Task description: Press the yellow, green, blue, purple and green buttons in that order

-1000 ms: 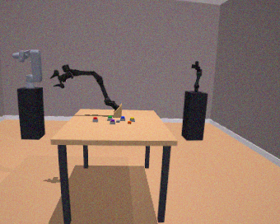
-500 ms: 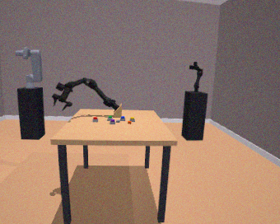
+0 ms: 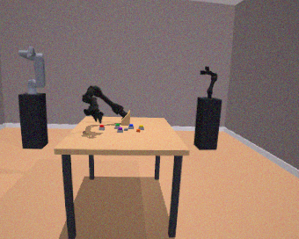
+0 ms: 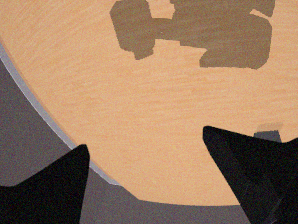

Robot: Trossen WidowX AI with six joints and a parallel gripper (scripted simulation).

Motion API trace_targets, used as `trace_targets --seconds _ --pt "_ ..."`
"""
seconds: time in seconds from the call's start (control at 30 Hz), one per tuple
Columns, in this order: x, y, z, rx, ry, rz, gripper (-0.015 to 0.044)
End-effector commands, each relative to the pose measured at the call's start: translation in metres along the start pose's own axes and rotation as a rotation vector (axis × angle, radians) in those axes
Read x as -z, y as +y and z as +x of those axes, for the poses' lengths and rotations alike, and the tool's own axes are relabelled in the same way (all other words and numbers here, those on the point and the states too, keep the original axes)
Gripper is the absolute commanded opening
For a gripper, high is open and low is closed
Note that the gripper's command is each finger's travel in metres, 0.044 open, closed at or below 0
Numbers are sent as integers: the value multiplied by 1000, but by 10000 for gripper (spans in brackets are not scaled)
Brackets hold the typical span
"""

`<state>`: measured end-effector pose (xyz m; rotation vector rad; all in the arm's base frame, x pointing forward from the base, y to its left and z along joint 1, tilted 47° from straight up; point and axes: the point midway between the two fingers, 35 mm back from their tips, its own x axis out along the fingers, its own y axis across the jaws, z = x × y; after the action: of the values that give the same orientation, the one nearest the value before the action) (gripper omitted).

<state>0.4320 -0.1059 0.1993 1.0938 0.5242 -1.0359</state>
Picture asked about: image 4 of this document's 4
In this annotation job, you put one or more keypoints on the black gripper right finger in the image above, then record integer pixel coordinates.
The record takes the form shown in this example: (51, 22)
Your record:
(258, 171)

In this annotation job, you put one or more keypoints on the purple button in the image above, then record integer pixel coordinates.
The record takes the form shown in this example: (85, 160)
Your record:
(268, 136)

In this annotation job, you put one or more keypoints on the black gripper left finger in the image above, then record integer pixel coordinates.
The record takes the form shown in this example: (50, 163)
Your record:
(51, 196)

